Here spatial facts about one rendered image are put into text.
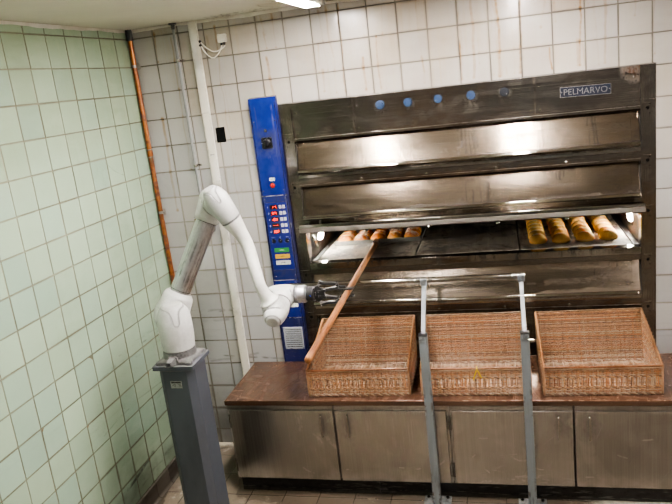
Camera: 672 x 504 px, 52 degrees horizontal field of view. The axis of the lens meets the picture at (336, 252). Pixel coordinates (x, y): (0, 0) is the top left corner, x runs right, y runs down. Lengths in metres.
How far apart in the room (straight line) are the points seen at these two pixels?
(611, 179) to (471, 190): 0.71
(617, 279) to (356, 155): 1.55
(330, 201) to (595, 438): 1.84
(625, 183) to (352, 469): 2.07
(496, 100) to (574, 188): 0.61
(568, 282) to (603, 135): 0.80
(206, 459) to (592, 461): 1.89
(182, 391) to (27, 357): 0.69
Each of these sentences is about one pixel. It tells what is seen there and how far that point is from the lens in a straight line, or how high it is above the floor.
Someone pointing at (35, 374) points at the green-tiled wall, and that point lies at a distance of 3.30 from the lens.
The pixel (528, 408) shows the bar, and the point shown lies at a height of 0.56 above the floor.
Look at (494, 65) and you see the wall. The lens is 3.71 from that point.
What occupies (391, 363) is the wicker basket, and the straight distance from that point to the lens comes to 4.00.
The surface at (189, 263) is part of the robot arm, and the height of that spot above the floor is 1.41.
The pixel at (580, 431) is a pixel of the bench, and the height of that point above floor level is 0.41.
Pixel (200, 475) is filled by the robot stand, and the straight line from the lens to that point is 3.55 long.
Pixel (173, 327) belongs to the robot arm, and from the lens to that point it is 3.26.
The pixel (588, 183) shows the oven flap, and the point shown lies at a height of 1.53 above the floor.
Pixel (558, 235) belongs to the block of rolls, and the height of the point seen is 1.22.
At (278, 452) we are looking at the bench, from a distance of 3.92.
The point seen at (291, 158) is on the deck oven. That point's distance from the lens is 3.91.
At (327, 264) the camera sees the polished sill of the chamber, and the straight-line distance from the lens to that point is 3.98.
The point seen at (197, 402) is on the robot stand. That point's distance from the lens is 3.38.
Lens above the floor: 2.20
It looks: 14 degrees down
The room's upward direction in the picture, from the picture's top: 7 degrees counter-clockwise
